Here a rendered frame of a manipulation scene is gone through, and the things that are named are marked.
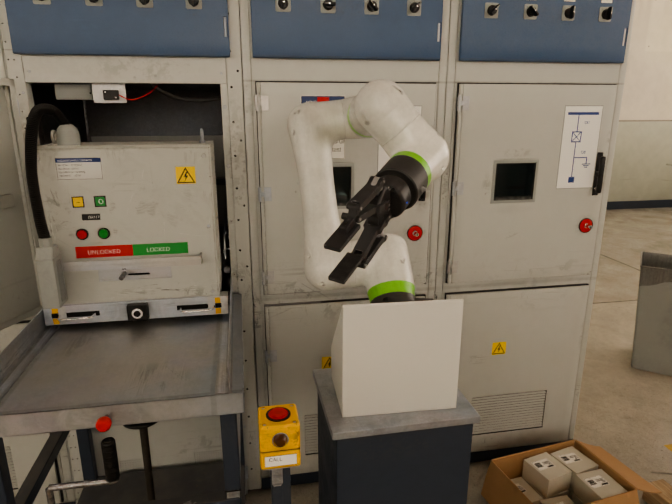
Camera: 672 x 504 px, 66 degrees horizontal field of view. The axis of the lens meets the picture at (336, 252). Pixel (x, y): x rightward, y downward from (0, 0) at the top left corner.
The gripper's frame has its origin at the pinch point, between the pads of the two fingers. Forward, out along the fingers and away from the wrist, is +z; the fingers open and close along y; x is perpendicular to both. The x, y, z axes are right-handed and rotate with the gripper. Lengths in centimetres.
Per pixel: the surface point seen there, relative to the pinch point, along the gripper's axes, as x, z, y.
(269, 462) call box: -11.0, 18.5, -42.6
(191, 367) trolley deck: -49, 2, -51
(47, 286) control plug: -94, 5, -36
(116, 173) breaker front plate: -89, -25, -16
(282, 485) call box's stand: -10, 18, -51
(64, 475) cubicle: -118, 25, -123
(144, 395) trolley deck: -49, 17, -45
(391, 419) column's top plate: 1, -12, -61
